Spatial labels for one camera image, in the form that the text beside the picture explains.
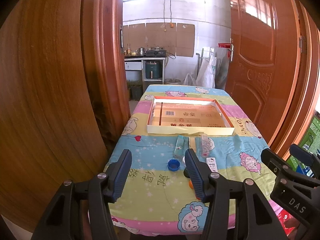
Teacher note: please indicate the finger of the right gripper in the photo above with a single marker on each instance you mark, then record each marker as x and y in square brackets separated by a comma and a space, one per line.
[306, 158]

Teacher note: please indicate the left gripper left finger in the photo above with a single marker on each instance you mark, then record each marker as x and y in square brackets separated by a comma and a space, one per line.
[62, 218]

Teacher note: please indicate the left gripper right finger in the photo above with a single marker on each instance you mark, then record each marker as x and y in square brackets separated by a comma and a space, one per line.
[237, 210]

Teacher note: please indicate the white hello kitty lighter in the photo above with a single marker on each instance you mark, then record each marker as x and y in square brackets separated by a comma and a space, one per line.
[211, 162]

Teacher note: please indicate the large orange bottle cap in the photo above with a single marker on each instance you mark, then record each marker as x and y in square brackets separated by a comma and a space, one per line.
[190, 184]

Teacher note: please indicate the clear glitter lighter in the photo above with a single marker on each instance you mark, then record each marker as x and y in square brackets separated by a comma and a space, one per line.
[205, 145]

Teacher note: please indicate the blue bottle cap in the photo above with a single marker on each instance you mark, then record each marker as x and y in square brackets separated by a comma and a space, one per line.
[173, 165]

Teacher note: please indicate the gold rectangular lighter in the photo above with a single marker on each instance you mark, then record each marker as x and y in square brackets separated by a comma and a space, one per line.
[192, 143]

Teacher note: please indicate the teal floral lighter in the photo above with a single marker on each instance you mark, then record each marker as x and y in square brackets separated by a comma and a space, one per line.
[178, 151]

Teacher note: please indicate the black bottle cap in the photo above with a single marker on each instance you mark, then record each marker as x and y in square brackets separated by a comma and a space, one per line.
[186, 174]

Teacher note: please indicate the right hand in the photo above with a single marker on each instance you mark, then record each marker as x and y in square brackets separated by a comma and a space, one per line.
[292, 223]

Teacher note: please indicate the cartoon sheep tablecloth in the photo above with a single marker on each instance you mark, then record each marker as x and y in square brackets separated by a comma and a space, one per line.
[156, 201]

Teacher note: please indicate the open wooden door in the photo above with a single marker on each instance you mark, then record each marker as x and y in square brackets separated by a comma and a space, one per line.
[274, 70]

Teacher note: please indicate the left wooden door panel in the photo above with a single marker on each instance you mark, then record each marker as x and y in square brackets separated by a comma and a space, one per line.
[64, 99]

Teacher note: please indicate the white plastic sack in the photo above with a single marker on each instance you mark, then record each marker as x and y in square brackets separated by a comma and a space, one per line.
[207, 71]

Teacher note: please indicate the orange rimmed cardboard tray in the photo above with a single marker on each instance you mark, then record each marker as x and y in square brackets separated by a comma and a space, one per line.
[188, 116]

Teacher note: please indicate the potted green plant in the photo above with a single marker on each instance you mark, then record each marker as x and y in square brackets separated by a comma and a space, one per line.
[136, 88]

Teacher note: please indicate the white kitchen counter cabinet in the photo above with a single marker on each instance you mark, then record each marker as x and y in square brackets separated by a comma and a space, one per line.
[135, 70]

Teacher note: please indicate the green air fryer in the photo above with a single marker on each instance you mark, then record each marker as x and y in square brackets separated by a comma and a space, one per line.
[153, 69]

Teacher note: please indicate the black gas stove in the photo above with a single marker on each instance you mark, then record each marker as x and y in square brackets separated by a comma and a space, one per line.
[155, 52]

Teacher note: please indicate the cardboard wall sheet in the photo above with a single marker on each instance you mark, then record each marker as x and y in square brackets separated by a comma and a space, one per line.
[175, 38]

